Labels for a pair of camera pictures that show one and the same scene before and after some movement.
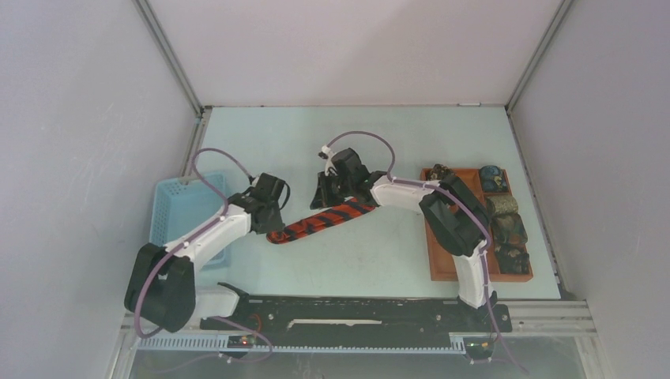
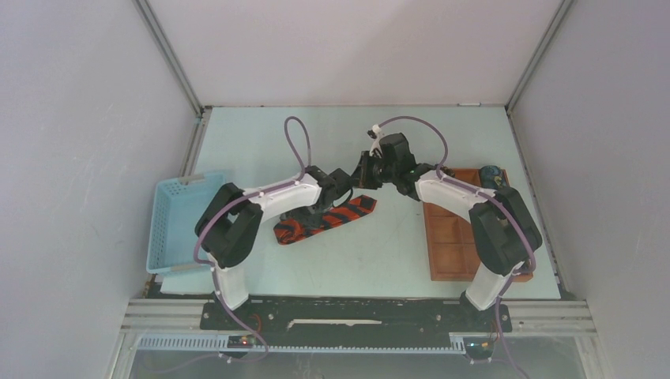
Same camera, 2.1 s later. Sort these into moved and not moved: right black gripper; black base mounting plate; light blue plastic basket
Moved: right black gripper
Not moved: light blue plastic basket; black base mounting plate
